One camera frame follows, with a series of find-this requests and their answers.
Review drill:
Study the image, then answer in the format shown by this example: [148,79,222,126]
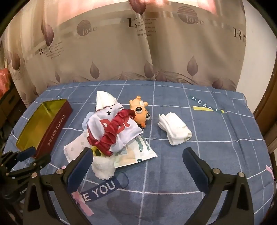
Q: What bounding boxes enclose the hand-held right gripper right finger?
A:
[182,148,254,225]

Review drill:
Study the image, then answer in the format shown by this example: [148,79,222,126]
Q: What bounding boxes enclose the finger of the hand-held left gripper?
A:
[0,147,36,171]
[4,155,52,180]

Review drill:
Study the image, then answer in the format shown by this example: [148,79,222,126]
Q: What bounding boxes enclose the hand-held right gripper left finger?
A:
[23,148,94,225]

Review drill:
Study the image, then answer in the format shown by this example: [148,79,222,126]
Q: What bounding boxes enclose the white floral tissue packet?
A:
[63,132,96,163]

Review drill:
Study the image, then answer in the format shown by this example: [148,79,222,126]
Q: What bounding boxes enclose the white fluffy towel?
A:
[90,149,116,180]

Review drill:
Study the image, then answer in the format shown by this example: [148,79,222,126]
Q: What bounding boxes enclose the dark red scrunchie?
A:
[87,109,136,156]

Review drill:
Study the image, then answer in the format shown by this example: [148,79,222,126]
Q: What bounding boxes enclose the red and gold tin box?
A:
[16,99,73,158]

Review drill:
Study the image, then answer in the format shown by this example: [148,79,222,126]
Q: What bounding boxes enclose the white socks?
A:
[158,112,193,146]

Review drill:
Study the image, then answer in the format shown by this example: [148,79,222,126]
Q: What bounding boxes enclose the white drawstring pouch red print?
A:
[87,103,144,156]

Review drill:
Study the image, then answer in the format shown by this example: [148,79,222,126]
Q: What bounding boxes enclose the green striped mask packet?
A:
[114,134,158,169]

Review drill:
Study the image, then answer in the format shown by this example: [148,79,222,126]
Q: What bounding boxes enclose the orange bug-eyed squeeze toy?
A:
[129,97,152,128]

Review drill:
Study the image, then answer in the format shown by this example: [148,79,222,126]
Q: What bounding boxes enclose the blue checked blanket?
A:
[4,80,275,225]

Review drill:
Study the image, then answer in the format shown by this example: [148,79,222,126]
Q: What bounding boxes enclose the wooden desk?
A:
[0,87,28,139]

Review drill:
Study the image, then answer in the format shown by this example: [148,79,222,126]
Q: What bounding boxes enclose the red plastic bag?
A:
[0,68,11,98]

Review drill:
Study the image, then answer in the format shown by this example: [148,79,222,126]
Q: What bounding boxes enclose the wooden headboard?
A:
[254,71,277,165]

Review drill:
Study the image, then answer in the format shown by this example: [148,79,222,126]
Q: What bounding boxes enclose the beige leaf print curtain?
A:
[0,0,247,109]

